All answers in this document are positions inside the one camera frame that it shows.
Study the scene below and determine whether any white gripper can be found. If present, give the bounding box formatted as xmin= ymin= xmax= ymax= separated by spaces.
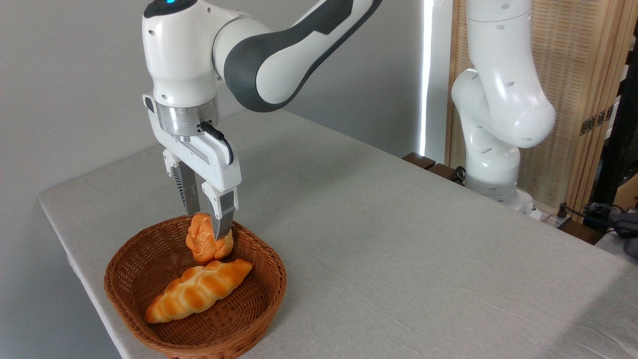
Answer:
xmin=143 ymin=94 xmax=243 ymax=240

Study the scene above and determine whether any orange muffin bread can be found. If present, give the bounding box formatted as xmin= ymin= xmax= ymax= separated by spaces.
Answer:
xmin=185 ymin=213 xmax=234 ymax=265

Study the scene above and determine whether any braided long bread loaf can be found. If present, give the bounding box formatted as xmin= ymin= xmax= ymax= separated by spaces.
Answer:
xmin=145 ymin=258 xmax=254 ymax=325

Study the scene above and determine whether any brown wicker basket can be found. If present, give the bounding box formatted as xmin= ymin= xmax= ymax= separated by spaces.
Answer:
xmin=104 ymin=214 xmax=288 ymax=359

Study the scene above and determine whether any grey tablecloth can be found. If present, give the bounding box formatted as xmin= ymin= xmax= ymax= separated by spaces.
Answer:
xmin=38 ymin=108 xmax=638 ymax=359

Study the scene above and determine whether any dark grey bag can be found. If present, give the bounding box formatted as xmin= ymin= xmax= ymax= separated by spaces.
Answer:
xmin=582 ymin=201 xmax=638 ymax=259

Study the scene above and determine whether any cardboard box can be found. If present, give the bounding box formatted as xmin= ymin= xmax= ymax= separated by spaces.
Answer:
xmin=614 ymin=172 xmax=638 ymax=212

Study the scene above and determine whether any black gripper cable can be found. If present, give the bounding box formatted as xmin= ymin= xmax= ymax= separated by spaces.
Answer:
xmin=196 ymin=121 xmax=234 ymax=166

